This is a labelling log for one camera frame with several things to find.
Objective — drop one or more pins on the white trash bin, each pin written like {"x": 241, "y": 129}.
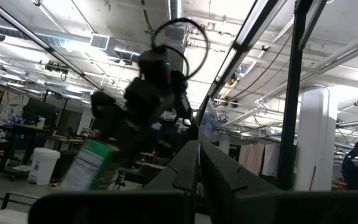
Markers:
{"x": 43, "y": 168}

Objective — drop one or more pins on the white leaf patterned cloth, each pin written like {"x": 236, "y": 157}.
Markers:
{"x": 9, "y": 105}

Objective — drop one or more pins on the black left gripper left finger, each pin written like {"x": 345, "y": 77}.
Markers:
{"x": 166, "y": 202}

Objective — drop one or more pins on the black overhead light bar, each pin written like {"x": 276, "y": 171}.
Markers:
{"x": 240, "y": 46}

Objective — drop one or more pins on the black monitor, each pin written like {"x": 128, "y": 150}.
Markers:
{"x": 39, "y": 112}

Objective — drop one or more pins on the white pillar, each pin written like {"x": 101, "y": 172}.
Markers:
{"x": 315, "y": 140}

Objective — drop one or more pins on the Apple Jacks cereal box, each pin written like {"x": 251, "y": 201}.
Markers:
{"x": 85, "y": 168}

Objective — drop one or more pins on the black desk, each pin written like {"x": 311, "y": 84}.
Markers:
{"x": 26, "y": 127}

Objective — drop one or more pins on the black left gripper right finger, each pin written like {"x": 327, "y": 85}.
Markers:
{"x": 244, "y": 202}

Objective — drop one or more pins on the hanging beige cloth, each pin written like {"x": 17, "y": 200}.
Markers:
{"x": 251, "y": 158}

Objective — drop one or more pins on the translucent plastic sheet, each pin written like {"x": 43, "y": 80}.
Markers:
{"x": 208, "y": 124}

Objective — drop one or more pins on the black rig frame post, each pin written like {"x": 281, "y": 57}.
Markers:
{"x": 291, "y": 124}

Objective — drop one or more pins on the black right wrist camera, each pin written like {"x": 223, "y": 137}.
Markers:
{"x": 107, "y": 105}

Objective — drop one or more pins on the spray bottle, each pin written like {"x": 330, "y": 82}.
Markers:
{"x": 41, "y": 124}

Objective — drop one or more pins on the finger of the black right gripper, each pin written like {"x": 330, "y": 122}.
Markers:
{"x": 107, "y": 133}
{"x": 130, "y": 143}

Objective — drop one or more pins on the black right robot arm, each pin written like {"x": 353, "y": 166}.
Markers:
{"x": 183, "y": 105}

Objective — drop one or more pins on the hanging white cloth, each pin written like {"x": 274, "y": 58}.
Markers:
{"x": 270, "y": 160}

